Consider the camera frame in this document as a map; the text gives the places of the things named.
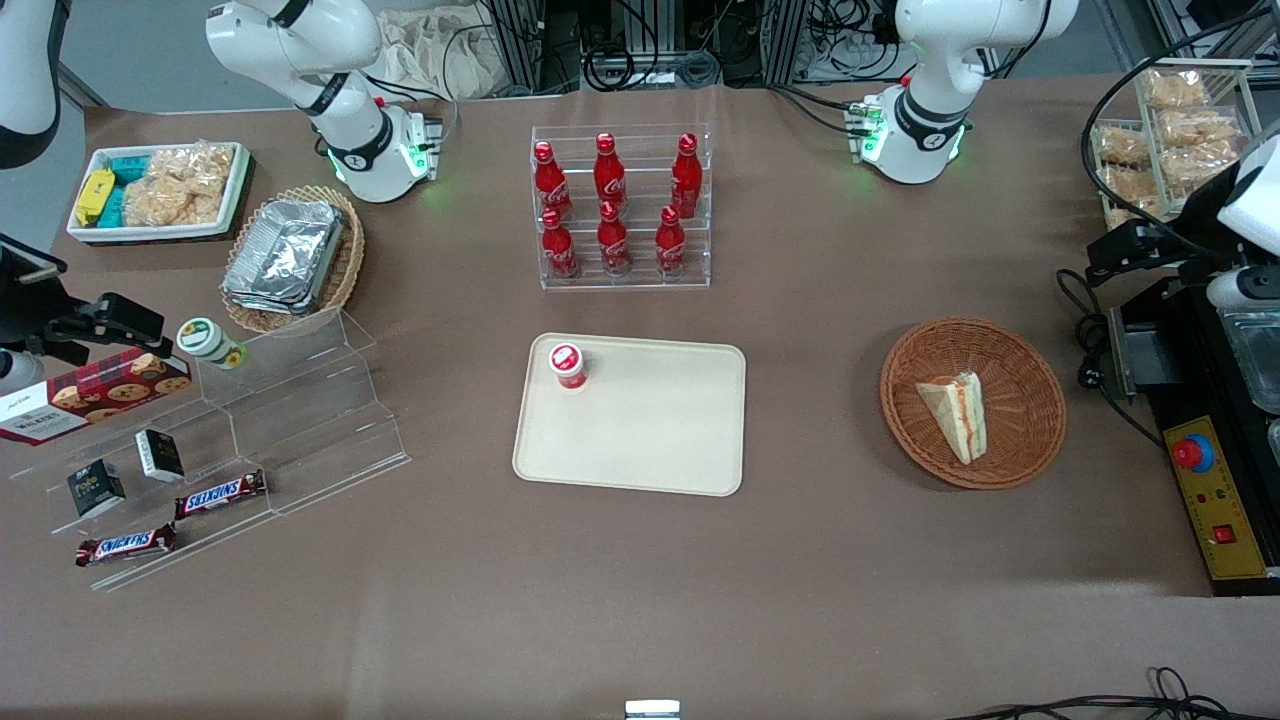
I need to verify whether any yellow snack packet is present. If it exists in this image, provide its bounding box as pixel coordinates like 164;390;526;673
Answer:
75;168;117;228

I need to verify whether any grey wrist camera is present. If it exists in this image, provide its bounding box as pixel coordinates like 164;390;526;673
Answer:
1205;266;1280;313
0;350;46;399

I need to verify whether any black machine with yellow panel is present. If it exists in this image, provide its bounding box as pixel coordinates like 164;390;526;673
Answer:
1104;268;1280;598

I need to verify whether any aluminium frame post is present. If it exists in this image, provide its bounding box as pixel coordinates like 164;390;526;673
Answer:
758;0;811;83
488;0;546;93

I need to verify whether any red lidded small cup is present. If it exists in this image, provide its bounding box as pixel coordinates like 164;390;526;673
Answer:
546;341;589;392

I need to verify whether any clear acrylic bottle rack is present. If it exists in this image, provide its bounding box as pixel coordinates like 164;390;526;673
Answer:
529;122;714;293

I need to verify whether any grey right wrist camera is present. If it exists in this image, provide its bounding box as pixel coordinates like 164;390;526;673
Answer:
0;350;46;399

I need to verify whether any clear acrylic snack shelf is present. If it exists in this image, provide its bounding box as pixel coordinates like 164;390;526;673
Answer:
1089;57;1264;233

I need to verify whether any red tartan cookie box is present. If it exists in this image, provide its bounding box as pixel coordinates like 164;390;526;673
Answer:
0;347;194;447

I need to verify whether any clear bag of fried snacks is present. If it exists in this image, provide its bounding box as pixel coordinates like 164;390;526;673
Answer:
1099;165;1167;217
1096;124;1152;167
1160;144;1242;188
1141;69;1209;110
1159;107;1240;147

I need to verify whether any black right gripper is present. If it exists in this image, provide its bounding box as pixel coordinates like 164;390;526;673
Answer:
0;233;177;369

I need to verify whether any white rectangular plastic bin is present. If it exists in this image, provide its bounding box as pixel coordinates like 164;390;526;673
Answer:
67;142;254;245

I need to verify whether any beige plastic tray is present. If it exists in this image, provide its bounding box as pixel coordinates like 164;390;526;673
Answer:
511;332;749;499

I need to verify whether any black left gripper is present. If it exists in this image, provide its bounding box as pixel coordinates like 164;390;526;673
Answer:
1086;160;1253;289

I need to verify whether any black right arm base cable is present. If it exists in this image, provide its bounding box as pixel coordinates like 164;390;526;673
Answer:
362;68;462;153

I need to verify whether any round brown wicker basket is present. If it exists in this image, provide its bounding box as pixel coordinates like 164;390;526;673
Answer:
879;316;1069;492

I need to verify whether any Snickers chocolate bar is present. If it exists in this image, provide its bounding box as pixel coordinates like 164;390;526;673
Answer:
173;468;269;522
74;522;179;569

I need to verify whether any triangle sandwich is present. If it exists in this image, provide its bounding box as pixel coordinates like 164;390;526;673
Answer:
915;371;990;467

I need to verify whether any silver foil container stack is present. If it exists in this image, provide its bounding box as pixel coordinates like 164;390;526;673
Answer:
221;198;347;317

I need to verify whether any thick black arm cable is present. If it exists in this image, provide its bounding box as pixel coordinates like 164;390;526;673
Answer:
1079;8;1280;233

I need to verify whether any clear bag of rice crackers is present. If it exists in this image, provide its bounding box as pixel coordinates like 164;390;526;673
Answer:
122;142;237;228

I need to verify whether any green lidded white cup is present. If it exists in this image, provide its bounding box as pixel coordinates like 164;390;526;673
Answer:
176;317;248;372

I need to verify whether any thin black cable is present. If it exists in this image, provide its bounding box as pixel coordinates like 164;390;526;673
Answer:
938;667;1280;720

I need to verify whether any clear acrylic stepped shelf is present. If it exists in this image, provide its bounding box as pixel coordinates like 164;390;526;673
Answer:
8;307;412;594

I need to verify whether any black power cable with plug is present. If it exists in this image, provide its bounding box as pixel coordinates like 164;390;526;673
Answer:
1054;266;1167;448

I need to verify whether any small black box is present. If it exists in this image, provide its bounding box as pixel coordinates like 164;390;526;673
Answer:
134;428;187;485
66;458;128;520

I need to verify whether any black arm base cable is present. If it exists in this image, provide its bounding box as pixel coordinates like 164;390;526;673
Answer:
768;82;873;138
362;68;462;153

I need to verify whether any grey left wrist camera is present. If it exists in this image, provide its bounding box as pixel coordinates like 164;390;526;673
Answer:
1205;266;1280;313

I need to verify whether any red cola bottle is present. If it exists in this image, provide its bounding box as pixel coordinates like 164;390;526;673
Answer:
670;132;704;220
593;131;629;212
654;204;689;277
539;206;582;280
532;140;574;220
596;199;634;277

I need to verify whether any oval wicker basket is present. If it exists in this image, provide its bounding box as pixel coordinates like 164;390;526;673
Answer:
219;185;367;337

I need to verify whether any black left arm base cable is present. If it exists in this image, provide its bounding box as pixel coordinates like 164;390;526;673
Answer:
768;82;873;138

